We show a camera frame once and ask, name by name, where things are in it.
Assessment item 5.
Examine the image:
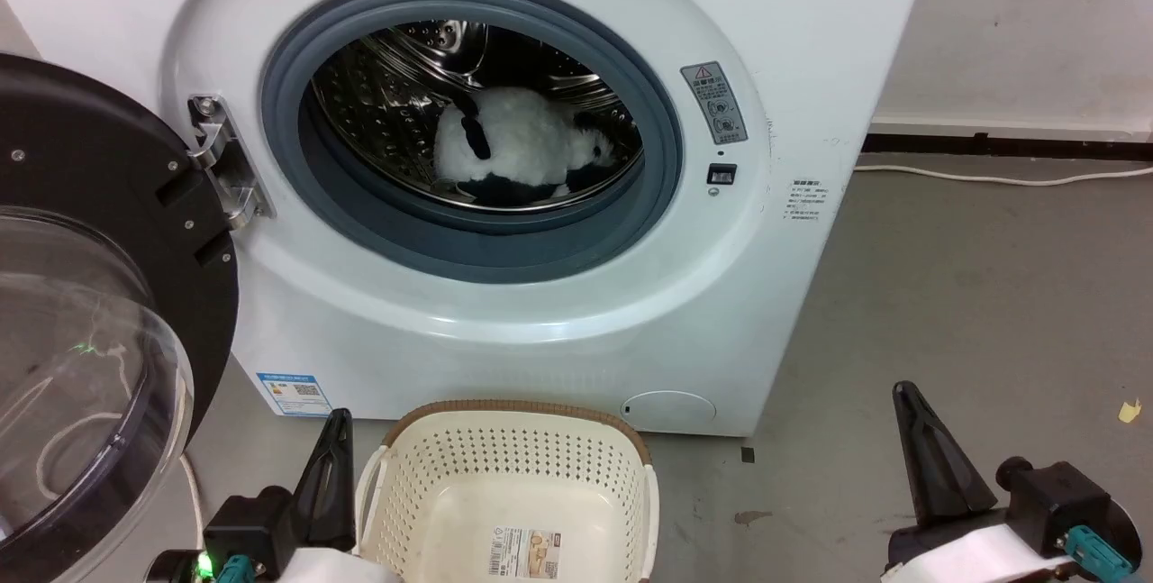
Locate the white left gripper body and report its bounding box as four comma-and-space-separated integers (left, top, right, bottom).
266, 549, 402, 583

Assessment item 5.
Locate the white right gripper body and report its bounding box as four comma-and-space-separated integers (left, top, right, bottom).
883, 508, 1082, 583

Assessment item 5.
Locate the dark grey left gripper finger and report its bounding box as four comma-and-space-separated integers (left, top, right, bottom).
293, 409, 357, 552

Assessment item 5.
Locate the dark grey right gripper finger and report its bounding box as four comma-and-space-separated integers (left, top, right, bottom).
894, 380, 997, 530

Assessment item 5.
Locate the cream perforated laundry basket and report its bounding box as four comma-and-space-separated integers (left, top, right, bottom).
354, 399, 660, 583

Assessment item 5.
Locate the white front-load washing machine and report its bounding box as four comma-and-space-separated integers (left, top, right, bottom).
0, 0, 938, 438

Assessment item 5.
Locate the black and white panda plush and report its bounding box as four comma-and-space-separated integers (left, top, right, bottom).
433, 86, 631, 205

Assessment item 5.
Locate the blue energy label sticker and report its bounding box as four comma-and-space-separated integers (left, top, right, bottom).
256, 372, 332, 418

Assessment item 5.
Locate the paper barcode label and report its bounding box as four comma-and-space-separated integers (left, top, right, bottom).
489, 525, 561, 580

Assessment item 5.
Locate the round white filter cover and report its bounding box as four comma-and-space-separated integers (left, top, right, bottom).
622, 390, 718, 429

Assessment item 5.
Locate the grey rubber door seal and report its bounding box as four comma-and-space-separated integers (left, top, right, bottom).
261, 0, 683, 284

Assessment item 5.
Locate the small printed text sticker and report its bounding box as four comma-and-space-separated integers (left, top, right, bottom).
784, 178, 822, 223

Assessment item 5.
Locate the black baseboard strip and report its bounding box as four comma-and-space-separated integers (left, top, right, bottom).
862, 132, 1153, 162

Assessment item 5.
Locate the chrome door hinge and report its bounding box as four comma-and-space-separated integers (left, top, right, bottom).
187, 95, 274, 231

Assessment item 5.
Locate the perforated steel washer drum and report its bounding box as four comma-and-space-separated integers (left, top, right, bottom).
311, 20, 645, 210

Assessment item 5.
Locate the black round glass washer door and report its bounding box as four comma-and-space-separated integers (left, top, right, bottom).
0, 53, 241, 583

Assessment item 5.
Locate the grey warning sticker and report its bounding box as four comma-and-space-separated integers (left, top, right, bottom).
680, 61, 749, 146

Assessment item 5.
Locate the teal left cable connector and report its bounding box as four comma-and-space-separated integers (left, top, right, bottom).
216, 554, 267, 583

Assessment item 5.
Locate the teal cable connector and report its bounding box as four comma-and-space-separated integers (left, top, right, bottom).
1063, 526, 1134, 583
216, 554, 267, 583

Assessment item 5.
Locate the teal right cable connector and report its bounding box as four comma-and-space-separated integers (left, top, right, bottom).
1063, 526, 1134, 583

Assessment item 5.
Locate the white floor cable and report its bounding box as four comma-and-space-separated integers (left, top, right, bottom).
854, 164, 1153, 187

